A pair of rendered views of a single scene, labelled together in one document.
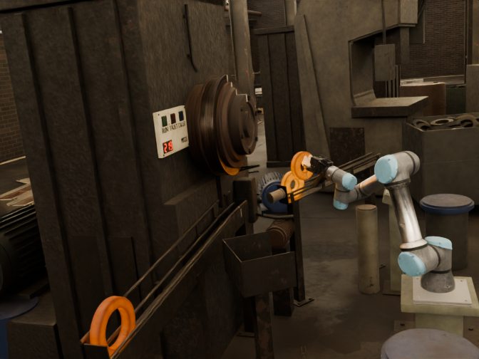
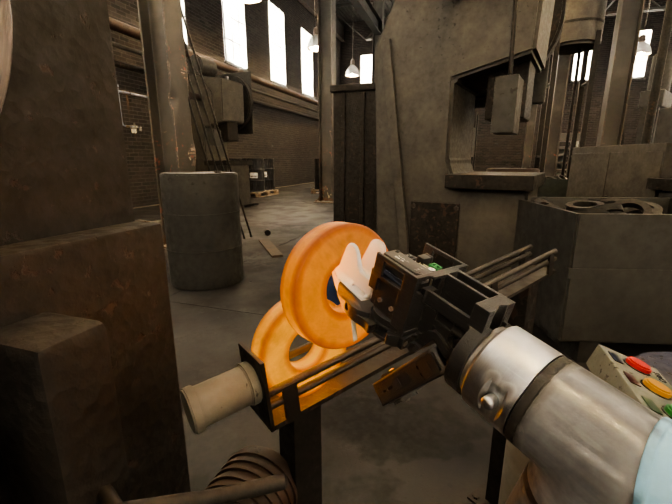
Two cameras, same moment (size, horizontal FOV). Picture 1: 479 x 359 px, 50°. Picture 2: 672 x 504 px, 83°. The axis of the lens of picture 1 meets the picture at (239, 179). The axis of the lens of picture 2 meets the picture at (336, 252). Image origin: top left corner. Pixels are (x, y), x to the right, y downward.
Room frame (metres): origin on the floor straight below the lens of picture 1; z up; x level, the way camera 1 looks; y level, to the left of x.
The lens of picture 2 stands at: (2.25, -0.33, 0.97)
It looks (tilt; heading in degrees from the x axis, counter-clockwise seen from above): 14 degrees down; 359
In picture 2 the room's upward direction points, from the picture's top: straight up
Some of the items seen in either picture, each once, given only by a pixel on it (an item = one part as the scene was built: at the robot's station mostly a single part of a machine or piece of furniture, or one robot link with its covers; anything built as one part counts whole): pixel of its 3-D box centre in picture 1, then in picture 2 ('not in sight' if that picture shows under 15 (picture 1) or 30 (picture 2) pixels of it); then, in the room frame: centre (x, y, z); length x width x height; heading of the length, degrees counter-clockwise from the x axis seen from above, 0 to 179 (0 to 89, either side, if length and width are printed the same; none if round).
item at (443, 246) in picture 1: (436, 252); not in sight; (2.15, -0.86, 0.49); 0.13 x 0.12 x 0.14; 122
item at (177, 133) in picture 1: (172, 130); not in sight; (2.12, 0.26, 1.15); 0.26 x 0.02 x 0.18; 160
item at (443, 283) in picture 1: (437, 275); not in sight; (2.16, -0.86, 0.37); 0.15 x 0.15 x 0.10
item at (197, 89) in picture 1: (209, 126); not in sight; (2.44, 0.12, 1.12); 0.47 x 0.10 x 0.47; 160
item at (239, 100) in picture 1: (244, 125); not in sight; (2.38, -0.05, 1.11); 0.28 x 0.06 x 0.28; 160
